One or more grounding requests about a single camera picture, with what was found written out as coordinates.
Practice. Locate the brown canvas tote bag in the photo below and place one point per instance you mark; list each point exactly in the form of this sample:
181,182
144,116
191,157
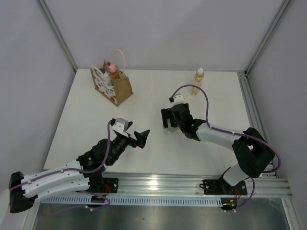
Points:
121,89

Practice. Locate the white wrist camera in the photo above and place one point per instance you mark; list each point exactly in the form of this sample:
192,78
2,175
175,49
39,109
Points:
120,126
176,99

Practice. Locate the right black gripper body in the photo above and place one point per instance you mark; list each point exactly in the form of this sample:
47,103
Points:
167,113

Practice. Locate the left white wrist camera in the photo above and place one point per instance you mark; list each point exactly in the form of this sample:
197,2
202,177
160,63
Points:
120,126

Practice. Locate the cream capped white bottle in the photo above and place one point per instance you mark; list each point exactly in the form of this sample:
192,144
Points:
172,129

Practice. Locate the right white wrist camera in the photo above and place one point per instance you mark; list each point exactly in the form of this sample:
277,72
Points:
176,99

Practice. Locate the aluminium frame post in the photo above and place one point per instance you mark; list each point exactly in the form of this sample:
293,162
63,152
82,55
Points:
46,12
274,24

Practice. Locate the right side aluminium rail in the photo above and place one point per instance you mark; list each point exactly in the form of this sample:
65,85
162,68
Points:
254,117

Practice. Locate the white bottle black cap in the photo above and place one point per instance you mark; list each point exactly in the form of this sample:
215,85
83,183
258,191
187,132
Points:
106,77

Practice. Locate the amber liquid clear bottle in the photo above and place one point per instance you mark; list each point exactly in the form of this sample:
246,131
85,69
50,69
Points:
198,77

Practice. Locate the white slotted cable duct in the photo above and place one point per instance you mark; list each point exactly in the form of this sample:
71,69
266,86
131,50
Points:
136,200

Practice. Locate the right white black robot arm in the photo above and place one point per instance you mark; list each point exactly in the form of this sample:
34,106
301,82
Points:
252,152

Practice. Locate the right aluminium frame post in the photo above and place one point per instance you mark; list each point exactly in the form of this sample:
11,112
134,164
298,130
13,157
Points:
274,24

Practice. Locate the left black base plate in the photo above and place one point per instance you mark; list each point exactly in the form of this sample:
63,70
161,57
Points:
103,185

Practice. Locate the left aluminium frame post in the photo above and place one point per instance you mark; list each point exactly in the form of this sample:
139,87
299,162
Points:
46,12

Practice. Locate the aluminium mounting rail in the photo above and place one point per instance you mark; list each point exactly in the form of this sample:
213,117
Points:
144,184

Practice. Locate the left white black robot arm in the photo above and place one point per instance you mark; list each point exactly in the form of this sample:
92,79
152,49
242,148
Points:
83,174

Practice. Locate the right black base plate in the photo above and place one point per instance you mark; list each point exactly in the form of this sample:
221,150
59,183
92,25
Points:
221,187

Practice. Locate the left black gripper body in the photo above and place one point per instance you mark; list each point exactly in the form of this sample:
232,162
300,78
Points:
120,144

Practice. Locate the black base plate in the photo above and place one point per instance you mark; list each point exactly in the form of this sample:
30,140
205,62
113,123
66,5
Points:
221,187
103,185

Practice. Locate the pink capped small bottle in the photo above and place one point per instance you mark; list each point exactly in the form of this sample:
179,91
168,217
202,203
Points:
114,73

